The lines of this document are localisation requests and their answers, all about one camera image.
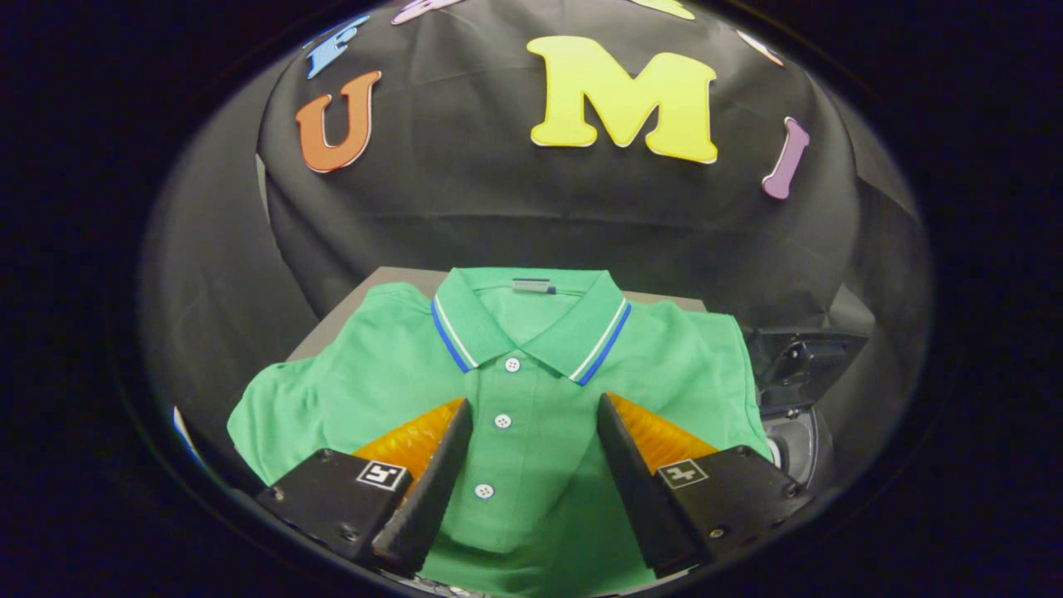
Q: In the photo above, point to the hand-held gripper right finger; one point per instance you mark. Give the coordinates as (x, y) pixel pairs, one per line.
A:
(639, 498)

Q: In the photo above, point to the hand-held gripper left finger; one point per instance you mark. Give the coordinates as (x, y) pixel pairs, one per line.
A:
(419, 507)

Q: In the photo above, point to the green polo shirt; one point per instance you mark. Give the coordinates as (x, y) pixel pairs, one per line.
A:
(374, 374)

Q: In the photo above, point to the grey washing machine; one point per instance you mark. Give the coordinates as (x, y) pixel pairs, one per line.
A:
(801, 448)

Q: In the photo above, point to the dark washing machine lid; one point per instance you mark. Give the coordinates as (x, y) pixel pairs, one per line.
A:
(810, 361)

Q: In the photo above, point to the grey cabinet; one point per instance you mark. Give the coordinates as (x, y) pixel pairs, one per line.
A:
(394, 277)

